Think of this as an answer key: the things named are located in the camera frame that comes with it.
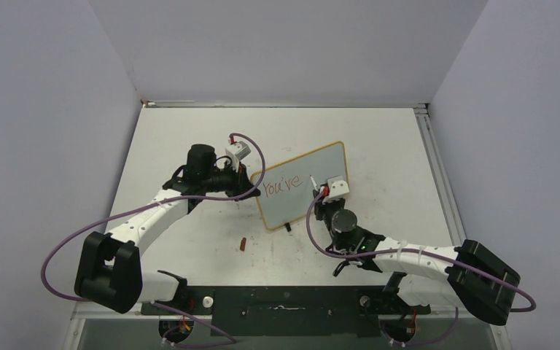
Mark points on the aluminium rail back edge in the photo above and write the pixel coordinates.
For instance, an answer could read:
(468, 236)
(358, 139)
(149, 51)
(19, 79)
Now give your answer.
(220, 104)

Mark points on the aluminium rail right side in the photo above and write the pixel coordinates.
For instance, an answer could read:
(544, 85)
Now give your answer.
(440, 175)

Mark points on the white whiteboard marker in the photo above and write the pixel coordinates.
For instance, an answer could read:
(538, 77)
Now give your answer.
(317, 187)

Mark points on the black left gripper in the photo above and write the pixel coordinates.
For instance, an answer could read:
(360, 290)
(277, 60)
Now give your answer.
(242, 183)

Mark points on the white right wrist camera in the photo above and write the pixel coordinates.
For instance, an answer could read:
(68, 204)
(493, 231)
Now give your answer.
(334, 189)

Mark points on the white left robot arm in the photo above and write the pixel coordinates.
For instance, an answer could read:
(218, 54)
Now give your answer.
(110, 272)

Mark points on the yellow framed whiteboard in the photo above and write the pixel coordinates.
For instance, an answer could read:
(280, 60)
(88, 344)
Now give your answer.
(286, 189)

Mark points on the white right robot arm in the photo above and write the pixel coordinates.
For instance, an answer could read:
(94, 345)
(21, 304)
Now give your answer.
(468, 276)

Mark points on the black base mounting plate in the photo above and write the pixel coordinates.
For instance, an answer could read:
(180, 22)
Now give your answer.
(296, 311)

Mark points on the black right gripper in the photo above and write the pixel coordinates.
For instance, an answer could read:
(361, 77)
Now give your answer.
(321, 207)

